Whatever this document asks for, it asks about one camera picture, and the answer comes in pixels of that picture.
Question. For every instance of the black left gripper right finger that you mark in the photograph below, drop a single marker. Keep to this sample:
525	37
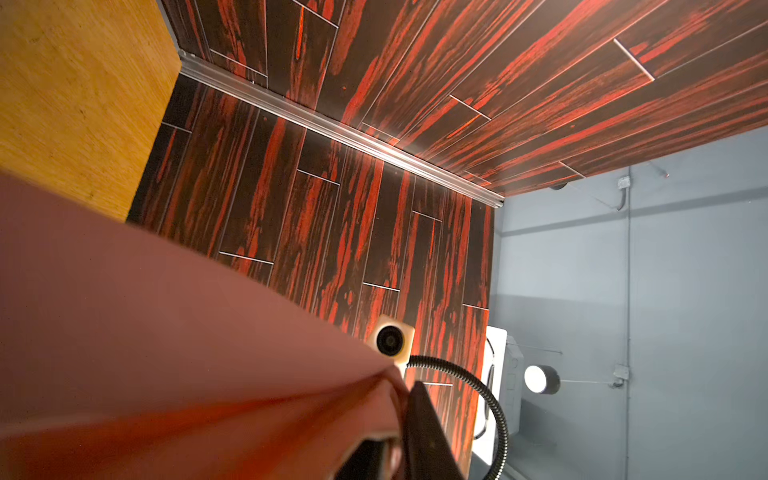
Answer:
427	454

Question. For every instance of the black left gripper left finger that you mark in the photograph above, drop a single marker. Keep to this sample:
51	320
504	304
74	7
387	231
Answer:
369	462

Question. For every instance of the pink zip-up jacket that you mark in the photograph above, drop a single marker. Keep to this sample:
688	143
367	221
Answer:
124	356

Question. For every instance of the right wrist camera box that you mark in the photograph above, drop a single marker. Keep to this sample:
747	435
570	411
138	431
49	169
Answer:
393	339

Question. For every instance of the round white wall lamp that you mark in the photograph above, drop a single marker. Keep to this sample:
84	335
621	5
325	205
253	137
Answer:
542	379

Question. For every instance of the grey wall conduit pipe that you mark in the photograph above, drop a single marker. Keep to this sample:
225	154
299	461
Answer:
625	183

